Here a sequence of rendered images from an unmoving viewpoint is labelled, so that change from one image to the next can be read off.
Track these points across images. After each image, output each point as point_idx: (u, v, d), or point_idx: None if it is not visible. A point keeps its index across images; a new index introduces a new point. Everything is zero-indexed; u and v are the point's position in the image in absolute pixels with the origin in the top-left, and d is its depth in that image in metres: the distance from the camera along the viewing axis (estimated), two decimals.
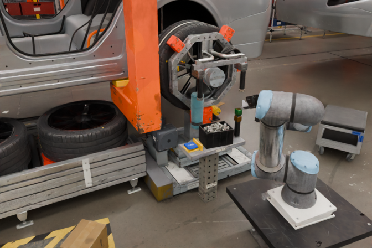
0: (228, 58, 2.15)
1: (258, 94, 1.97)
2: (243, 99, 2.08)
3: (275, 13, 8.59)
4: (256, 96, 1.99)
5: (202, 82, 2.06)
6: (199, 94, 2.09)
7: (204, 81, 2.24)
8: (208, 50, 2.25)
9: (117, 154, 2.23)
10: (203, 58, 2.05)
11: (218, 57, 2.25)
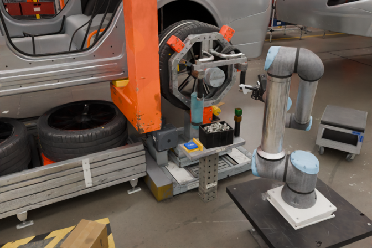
0: (228, 58, 2.15)
1: None
2: None
3: (275, 13, 8.59)
4: None
5: (202, 82, 2.06)
6: (199, 94, 2.09)
7: (204, 81, 2.24)
8: (208, 50, 2.25)
9: (117, 154, 2.23)
10: (203, 58, 2.05)
11: (218, 57, 2.25)
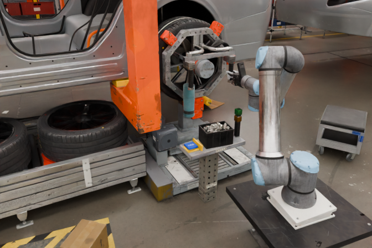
0: (217, 51, 2.33)
1: None
2: None
3: (275, 13, 8.59)
4: None
5: (193, 72, 2.24)
6: (190, 84, 2.26)
7: (195, 73, 2.41)
8: (199, 44, 2.43)
9: (117, 154, 2.23)
10: (194, 51, 2.23)
11: (208, 51, 2.43)
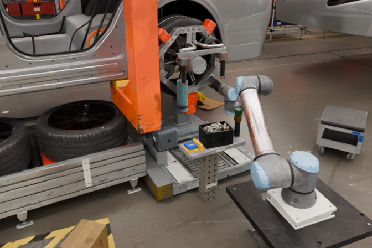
0: (209, 48, 2.42)
1: None
2: None
3: (275, 13, 8.59)
4: None
5: (186, 68, 2.33)
6: (182, 80, 2.35)
7: (188, 69, 2.50)
8: (192, 41, 2.52)
9: (117, 154, 2.23)
10: (186, 48, 2.31)
11: (201, 48, 2.52)
